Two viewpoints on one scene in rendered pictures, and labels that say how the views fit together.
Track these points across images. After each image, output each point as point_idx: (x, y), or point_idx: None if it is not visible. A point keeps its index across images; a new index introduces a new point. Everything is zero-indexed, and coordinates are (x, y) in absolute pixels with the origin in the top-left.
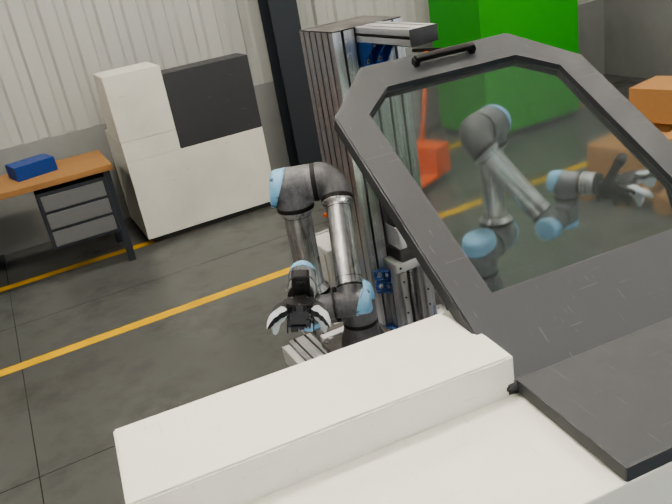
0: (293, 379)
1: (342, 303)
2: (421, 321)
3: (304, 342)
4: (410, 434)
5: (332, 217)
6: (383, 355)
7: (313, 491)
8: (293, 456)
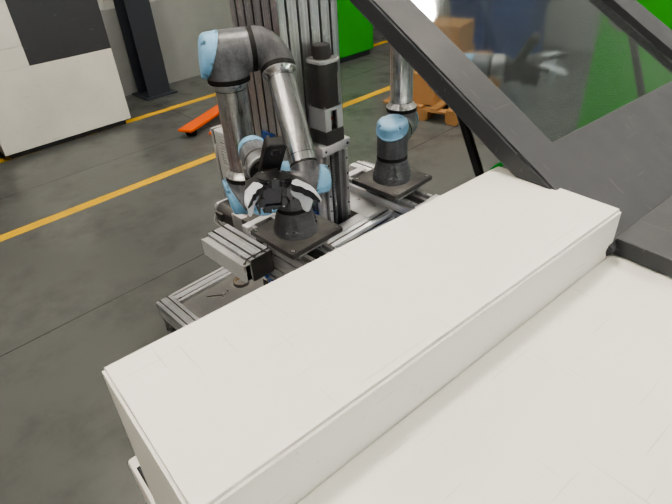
0: (360, 261)
1: None
2: (475, 180)
3: (224, 233)
4: (528, 317)
5: (278, 87)
6: (461, 221)
7: (452, 417)
8: (421, 372)
